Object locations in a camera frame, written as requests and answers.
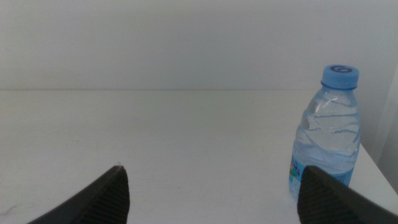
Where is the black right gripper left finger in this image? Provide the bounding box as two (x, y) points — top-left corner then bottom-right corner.
(27, 165), (131, 224)

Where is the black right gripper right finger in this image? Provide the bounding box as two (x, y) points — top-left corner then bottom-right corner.
(297, 165), (398, 224)

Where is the clear water bottle blue cap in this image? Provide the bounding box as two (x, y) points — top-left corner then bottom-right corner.
(288, 64), (361, 202)

